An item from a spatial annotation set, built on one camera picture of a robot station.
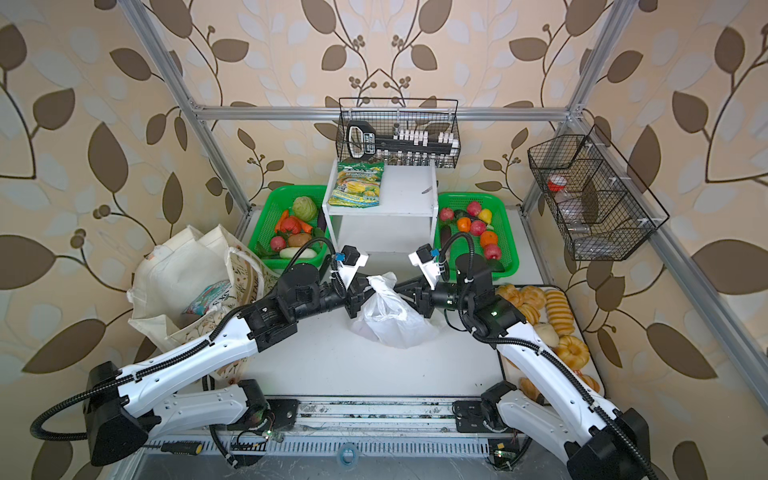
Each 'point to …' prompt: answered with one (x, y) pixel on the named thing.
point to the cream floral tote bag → (171, 273)
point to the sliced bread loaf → (559, 312)
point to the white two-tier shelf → (404, 219)
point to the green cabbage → (305, 208)
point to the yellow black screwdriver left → (182, 448)
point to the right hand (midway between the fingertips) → (395, 294)
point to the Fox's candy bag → (208, 296)
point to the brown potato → (298, 239)
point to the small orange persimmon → (464, 224)
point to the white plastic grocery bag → (389, 318)
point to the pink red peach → (478, 227)
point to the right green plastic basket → (500, 224)
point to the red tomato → (291, 223)
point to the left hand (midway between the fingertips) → (385, 280)
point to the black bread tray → (508, 370)
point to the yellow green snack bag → (358, 184)
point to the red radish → (278, 243)
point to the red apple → (492, 252)
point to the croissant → (533, 296)
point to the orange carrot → (279, 226)
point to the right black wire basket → (602, 209)
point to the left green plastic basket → (276, 202)
